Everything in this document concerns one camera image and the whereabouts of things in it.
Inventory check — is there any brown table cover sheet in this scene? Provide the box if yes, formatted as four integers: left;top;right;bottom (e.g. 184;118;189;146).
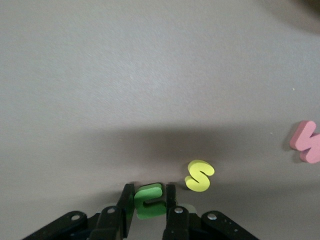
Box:
0;0;320;240

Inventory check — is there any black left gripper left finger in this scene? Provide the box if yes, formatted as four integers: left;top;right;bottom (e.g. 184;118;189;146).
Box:
22;183;136;240

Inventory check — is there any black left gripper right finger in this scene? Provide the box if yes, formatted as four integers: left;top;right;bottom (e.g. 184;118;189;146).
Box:
162;184;261;240

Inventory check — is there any green foam letter n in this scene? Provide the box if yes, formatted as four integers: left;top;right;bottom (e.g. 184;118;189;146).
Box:
133;183;168;221

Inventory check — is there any pink foam letter w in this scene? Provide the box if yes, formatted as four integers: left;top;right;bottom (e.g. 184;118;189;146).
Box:
289;120;320;165

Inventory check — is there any yellow foam letter s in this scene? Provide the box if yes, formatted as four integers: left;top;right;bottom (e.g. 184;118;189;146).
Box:
184;159;216;193

